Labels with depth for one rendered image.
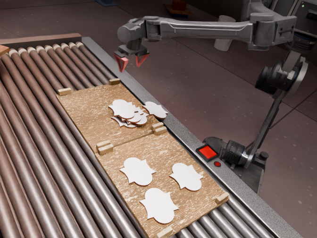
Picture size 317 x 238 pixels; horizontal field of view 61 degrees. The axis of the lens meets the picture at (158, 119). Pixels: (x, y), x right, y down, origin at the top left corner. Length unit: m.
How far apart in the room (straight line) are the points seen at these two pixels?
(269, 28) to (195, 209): 0.64
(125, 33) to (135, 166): 0.48
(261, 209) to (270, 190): 1.47
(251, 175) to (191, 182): 1.25
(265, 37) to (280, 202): 1.83
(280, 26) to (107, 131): 0.75
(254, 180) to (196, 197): 1.25
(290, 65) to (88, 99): 1.02
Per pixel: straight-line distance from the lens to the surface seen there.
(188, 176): 1.06
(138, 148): 1.12
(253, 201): 1.14
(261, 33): 0.94
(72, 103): 1.31
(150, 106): 1.35
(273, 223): 1.13
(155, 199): 0.97
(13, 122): 1.27
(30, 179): 1.04
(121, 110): 1.22
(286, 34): 0.99
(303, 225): 2.54
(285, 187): 2.71
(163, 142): 1.17
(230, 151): 2.12
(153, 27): 1.02
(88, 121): 1.22
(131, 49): 1.08
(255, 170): 2.31
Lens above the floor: 1.73
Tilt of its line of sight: 38 degrees down
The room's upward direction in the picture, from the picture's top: 14 degrees clockwise
